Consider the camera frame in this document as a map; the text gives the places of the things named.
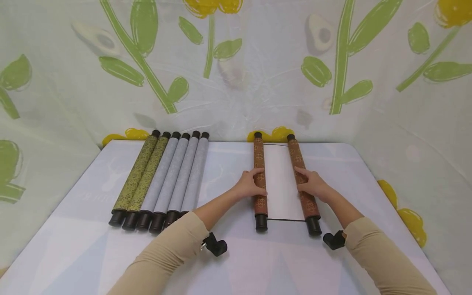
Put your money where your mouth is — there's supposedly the person's right hand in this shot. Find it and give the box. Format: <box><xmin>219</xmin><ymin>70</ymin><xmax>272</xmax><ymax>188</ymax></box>
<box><xmin>294</xmin><ymin>166</ymin><xmax>333</xmax><ymax>203</ymax></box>

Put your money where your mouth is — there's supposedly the black wrist band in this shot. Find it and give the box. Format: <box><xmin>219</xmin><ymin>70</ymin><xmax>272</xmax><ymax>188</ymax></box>
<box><xmin>201</xmin><ymin>231</ymin><xmax>229</xmax><ymax>258</ymax></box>
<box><xmin>322</xmin><ymin>230</ymin><xmax>347</xmax><ymax>251</ymax></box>

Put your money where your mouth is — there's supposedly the olive green patterned rolled scroll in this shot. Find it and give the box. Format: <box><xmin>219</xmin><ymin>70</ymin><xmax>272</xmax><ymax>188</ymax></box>
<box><xmin>108</xmin><ymin>129</ymin><xmax>161</xmax><ymax>227</ymax></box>
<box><xmin>122</xmin><ymin>131</ymin><xmax>171</xmax><ymax>231</ymax></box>

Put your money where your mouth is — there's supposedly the grey patterned rolled scroll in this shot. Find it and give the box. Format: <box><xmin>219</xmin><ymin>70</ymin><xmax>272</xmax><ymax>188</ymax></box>
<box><xmin>179</xmin><ymin>132</ymin><xmax>210</xmax><ymax>218</ymax></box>
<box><xmin>149</xmin><ymin>132</ymin><xmax>191</xmax><ymax>235</ymax></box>
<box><xmin>163</xmin><ymin>130</ymin><xmax>201</xmax><ymax>229</ymax></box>
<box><xmin>136</xmin><ymin>131</ymin><xmax>181</xmax><ymax>232</ymax></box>

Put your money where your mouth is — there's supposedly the person's left forearm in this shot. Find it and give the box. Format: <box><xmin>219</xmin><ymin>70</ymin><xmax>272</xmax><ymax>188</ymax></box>
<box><xmin>107</xmin><ymin>192</ymin><xmax>240</xmax><ymax>295</ymax></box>

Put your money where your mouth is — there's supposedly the person's left hand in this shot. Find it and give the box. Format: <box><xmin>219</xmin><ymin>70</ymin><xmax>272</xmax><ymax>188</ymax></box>
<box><xmin>232</xmin><ymin>168</ymin><xmax>268</xmax><ymax>202</ymax></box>

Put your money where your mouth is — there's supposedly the brown patterned scroll white paper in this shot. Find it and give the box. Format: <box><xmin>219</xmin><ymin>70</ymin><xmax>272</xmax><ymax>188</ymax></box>
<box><xmin>253</xmin><ymin>131</ymin><xmax>322</xmax><ymax>237</ymax></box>

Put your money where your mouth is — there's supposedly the person's right forearm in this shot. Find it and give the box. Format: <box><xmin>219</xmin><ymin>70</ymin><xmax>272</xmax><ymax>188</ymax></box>
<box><xmin>325</xmin><ymin>189</ymin><xmax>438</xmax><ymax>295</ymax></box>

